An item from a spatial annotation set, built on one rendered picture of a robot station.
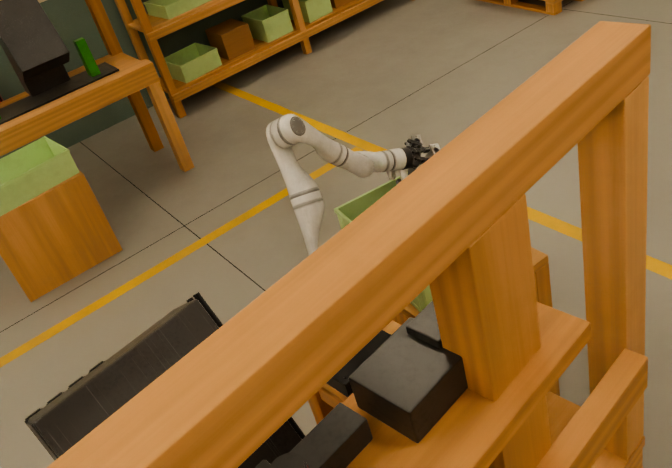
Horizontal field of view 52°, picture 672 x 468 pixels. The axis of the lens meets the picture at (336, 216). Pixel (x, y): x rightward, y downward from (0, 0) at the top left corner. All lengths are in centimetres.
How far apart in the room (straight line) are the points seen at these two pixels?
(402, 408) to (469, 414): 12
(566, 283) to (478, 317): 265
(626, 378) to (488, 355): 51
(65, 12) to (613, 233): 582
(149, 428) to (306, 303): 21
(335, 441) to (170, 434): 43
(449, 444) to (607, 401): 47
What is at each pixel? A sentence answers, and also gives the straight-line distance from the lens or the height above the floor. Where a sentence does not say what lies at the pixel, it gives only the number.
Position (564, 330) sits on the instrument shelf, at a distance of 125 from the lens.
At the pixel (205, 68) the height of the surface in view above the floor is 31.
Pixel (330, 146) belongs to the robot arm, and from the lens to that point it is 214.
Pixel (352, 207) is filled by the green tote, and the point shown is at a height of 93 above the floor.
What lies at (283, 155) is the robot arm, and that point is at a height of 148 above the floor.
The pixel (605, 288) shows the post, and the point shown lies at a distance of 151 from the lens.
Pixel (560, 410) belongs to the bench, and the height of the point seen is 88.
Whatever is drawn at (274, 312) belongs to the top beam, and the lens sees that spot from 77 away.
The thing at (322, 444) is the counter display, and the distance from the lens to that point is 109.
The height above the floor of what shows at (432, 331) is 163.
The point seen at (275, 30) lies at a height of 34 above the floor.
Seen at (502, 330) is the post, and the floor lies 166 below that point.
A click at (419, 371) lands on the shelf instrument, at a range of 111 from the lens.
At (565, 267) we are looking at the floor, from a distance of 375.
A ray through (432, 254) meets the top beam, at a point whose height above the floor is 189.
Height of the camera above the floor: 243
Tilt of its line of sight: 33 degrees down
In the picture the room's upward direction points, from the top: 16 degrees counter-clockwise
